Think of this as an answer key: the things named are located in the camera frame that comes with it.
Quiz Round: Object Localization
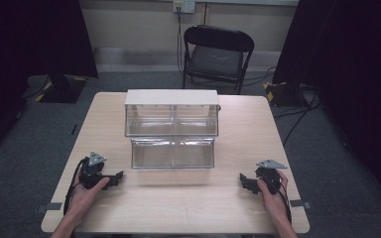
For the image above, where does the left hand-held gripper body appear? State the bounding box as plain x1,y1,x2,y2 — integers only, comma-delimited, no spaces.
78,151,113,191

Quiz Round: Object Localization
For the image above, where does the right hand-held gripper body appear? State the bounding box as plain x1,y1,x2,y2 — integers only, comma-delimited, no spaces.
254,159,289,195

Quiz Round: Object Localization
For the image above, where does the person's right hand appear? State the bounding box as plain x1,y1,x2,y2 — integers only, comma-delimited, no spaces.
256,169,292,218

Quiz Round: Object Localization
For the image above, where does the person's left hand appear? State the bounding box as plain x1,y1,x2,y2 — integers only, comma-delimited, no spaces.
66,177,111,219

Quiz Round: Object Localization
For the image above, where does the grey tape strip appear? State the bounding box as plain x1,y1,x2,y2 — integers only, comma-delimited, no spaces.
289,198,314,210
36,201,64,214

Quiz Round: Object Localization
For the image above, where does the clear acrylic white-topped storage box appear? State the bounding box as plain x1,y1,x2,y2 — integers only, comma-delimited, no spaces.
124,88,221,171

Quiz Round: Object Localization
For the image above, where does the black stand base yellow tape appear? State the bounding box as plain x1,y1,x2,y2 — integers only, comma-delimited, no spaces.
262,80,319,109
21,73,89,104

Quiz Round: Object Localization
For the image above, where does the black folding chair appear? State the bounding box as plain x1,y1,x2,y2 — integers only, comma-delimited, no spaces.
182,24,256,96

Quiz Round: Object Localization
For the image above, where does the dark curtain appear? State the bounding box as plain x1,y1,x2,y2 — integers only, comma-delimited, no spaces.
0,0,99,167
272,0,381,212

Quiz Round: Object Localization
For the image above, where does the left hand-held gripper black cable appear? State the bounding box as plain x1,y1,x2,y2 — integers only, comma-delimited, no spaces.
63,157,89,216

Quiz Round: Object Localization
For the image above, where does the hand-held gripper black cable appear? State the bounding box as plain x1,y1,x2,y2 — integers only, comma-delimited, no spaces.
277,183,293,224
63,157,89,216

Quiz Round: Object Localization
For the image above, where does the right hand-held gripper black cable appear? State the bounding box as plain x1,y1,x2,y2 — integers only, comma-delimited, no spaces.
277,183,293,224

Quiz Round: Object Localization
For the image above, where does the black floor cable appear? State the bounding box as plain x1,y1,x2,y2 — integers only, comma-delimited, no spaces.
185,64,278,89
273,88,322,147

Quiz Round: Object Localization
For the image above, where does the black cable from wall socket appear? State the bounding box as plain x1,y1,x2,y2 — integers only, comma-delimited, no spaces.
176,6,186,77

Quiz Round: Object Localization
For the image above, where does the white wall socket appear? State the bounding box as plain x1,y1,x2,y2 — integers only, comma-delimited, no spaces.
173,0,196,15

